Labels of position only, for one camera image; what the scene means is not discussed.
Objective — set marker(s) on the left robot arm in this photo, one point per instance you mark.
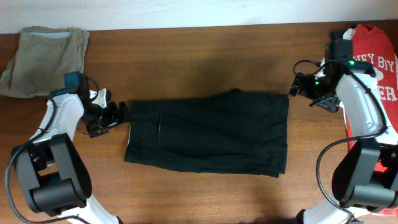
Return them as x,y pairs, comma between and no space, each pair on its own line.
51,173

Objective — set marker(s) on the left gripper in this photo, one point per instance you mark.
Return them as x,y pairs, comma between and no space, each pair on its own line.
112,106

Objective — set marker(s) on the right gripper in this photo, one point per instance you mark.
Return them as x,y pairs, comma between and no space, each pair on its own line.
329,104

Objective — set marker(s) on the folded khaki shorts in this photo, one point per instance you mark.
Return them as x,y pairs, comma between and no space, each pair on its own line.
44,55

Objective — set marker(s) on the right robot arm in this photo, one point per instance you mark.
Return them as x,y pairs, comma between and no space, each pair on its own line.
365,181

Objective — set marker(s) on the red soccer t-shirt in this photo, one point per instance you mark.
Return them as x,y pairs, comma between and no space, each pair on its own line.
371,44

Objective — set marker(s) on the black shorts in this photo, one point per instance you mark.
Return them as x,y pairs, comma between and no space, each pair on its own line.
235,132

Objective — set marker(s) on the dark garment at table corner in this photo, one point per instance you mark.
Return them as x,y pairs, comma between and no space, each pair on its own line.
336,34

